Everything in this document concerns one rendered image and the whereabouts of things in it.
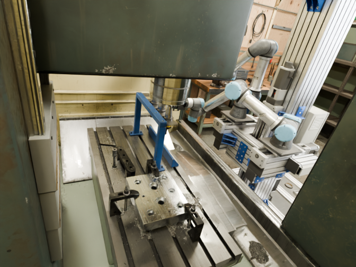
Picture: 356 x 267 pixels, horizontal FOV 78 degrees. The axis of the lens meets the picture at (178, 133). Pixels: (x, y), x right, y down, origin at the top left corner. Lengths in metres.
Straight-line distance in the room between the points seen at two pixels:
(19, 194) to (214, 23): 0.71
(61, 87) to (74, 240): 1.09
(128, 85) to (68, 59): 1.30
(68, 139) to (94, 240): 0.84
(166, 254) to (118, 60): 0.74
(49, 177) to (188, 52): 0.56
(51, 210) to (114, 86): 1.31
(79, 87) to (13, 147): 1.40
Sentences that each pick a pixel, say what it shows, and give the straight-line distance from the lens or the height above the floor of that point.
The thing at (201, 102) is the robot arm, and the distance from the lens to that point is 1.69.
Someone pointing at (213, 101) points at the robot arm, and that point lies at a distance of 1.75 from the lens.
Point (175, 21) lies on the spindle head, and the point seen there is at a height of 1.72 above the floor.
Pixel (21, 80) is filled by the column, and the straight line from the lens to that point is 0.60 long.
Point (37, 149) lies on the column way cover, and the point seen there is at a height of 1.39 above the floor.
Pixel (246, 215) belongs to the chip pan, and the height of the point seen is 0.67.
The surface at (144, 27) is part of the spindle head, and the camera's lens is 0.69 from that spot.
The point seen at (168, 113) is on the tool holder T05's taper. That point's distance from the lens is 1.22.
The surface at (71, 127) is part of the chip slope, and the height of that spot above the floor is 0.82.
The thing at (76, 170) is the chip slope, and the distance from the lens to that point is 1.73.
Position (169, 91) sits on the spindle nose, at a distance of 0.83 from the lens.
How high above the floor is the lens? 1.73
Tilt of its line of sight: 28 degrees down
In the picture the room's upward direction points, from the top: 10 degrees clockwise
